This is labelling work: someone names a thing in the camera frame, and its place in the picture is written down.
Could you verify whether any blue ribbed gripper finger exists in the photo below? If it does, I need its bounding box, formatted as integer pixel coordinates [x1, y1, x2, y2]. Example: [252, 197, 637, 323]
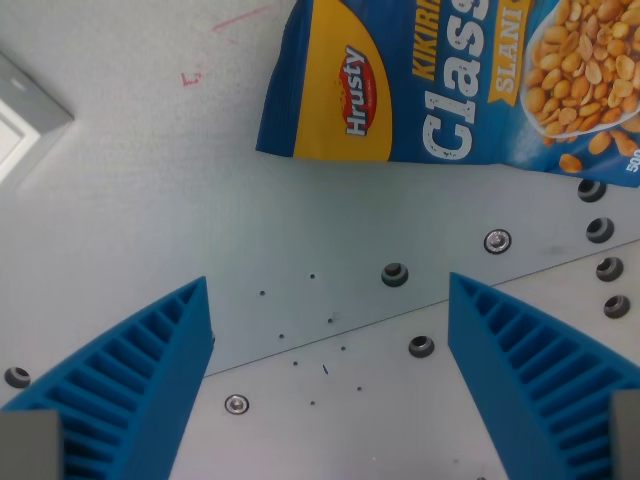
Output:
[0, 275, 216, 480]
[446, 271, 640, 480]

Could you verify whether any white box corner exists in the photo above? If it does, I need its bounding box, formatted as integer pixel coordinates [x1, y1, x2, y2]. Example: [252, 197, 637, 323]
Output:
[0, 50, 76, 184]

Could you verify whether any blue Hrusty peanut bag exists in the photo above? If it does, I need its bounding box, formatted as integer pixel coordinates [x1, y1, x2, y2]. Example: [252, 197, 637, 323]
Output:
[255, 0, 640, 189]

